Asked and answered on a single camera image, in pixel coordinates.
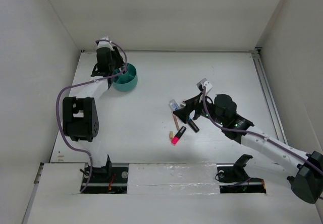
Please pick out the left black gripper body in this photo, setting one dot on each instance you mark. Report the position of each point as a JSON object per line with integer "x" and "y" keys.
{"x": 116, "y": 62}

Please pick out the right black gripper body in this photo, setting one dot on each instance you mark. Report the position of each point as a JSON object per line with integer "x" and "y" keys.
{"x": 200, "y": 110}

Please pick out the peach pink pen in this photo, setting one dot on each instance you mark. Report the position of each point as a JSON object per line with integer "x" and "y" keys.
{"x": 176, "y": 122}

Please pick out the teal round divided container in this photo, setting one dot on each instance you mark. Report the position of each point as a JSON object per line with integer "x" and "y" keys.
{"x": 126, "y": 81}

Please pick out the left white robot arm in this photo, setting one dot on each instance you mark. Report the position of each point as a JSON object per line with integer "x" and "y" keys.
{"x": 80, "y": 123}

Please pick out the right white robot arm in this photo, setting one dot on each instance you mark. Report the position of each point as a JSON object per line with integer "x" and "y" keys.
{"x": 299, "y": 171}

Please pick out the clear blue glue bottle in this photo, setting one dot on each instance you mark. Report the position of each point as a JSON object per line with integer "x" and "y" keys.
{"x": 173, "y": 105}

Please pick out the blue black highlighter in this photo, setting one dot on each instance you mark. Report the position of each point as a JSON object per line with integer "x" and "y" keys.
{"x": 193, "y": 126}

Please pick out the pink black highlighter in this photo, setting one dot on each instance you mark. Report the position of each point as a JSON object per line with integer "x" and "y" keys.
{"x": 178, "y": 135}

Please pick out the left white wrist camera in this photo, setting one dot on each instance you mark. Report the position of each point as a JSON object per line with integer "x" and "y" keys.
{"x": 104, "y": 42}

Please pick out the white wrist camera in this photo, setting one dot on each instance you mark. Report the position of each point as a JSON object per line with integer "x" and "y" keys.
{"x": 104, "y": 42}
{"x": 204, "y": 84}

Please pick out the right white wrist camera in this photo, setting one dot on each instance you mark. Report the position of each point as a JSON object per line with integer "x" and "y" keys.
{"x": 204, "y": 84}

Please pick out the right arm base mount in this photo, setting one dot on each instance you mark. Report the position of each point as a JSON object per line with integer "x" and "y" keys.
{"x": 233, "y": 178}

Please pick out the aluminium rail right side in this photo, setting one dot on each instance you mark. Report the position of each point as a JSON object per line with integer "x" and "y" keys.
{"x": 270, "y": 102}

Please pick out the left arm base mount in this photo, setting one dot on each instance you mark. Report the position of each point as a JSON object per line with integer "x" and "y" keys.
{"x": 109, "y": 179}

